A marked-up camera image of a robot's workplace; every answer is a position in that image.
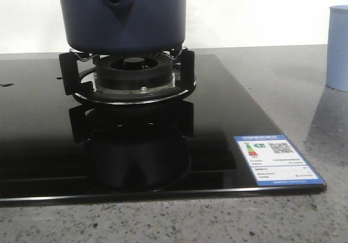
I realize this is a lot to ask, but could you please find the light blue ribbed cup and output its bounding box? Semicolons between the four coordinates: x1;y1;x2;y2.
326;5;347;92

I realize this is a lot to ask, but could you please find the black pot support grate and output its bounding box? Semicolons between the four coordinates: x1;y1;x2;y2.
59;48;196;107

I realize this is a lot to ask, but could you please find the blue cooking pot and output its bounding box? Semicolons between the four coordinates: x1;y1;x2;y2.
60;0;186;54

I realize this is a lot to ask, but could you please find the black gas burner head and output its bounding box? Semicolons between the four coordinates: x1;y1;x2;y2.
95;53;175;94

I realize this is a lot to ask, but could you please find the blue energy label sticker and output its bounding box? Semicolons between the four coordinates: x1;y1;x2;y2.
234;134;325;186

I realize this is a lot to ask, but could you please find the black glass stove top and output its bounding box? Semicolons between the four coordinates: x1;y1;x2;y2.
0;54;327;202

